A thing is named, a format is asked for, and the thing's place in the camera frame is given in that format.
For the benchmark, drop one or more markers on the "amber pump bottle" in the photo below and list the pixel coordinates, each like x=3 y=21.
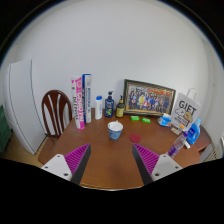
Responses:
x=120 y=109

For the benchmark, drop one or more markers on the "blue tissue pack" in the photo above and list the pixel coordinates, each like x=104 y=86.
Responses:
x=164 y=120

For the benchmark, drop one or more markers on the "flat round red coaster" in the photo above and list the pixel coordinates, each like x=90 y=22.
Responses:
x=135 y=138

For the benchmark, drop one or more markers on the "dark blue pump bottle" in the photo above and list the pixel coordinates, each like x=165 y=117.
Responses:
x=109 y=106

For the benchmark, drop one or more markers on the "blue detergent bottle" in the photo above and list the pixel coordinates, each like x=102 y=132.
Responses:
x=193 y=133

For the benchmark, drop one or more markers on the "white radiator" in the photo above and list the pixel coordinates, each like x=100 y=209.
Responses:
x=211 y=154

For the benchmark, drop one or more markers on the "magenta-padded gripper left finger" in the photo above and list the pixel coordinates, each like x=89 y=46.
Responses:
x=77 y=158

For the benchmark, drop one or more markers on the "white paper gift bag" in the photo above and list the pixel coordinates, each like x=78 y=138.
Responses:
x=186 y=111

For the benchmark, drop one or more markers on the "dark wooden chair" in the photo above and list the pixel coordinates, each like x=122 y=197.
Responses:
x=46 y=113

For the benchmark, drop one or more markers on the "clear purple-capped water bottle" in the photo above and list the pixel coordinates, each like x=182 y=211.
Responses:
x=176 y=147

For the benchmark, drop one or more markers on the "small green pack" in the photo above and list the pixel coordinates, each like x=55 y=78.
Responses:
x=146 y=120
x=135 y=118

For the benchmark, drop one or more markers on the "small brown box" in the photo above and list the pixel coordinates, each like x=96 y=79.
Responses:
x=175 y=130

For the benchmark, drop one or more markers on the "pink shuttlecock tube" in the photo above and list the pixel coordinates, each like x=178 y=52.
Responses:
x=78 y=103

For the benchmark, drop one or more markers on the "white bottle with blue cap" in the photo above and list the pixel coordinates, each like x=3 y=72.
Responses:
x=98 y=108

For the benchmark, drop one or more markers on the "small white remote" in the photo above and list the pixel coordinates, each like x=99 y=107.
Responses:
x=187 y=145

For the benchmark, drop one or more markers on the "green crate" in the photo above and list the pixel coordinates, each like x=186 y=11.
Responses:
x=4 y=131

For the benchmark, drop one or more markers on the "blue patterned mug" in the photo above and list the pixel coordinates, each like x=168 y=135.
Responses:
x=115 y=131

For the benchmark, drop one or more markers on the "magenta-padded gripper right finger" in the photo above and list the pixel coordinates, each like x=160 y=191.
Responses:
x=146 y=158

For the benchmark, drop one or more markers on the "white green-striped shuttlecock tube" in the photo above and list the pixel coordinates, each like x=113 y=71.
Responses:
x=87 y=98

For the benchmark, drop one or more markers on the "framed group photo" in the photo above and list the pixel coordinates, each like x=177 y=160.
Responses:
x=148 y=98

